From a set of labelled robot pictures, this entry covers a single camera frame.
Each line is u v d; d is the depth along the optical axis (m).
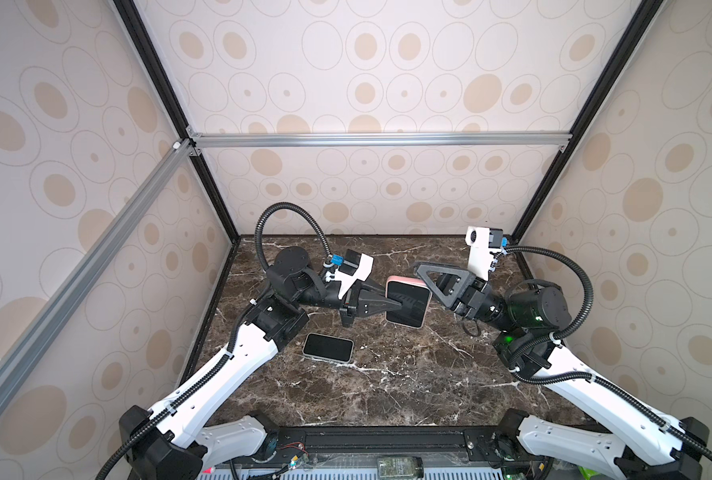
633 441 0.42
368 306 0.52
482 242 0.45
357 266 0.44
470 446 0.73
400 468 0.67
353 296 0.50
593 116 0.85
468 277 0.44
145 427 0.37
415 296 0.42
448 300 0.45
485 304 0.43
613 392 0.43
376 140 0.90
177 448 0.38
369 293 0.50
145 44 0.71
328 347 0.90
